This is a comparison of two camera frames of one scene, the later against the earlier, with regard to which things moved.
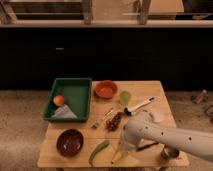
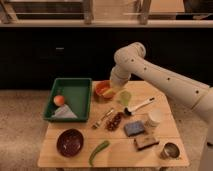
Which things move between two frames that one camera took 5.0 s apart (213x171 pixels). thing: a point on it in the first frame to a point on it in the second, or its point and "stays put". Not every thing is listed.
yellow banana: (117, 156) to (110, 91)
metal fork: (97, 122) stays put
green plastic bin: (77, 93) stays put
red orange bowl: (105, 89) stays put
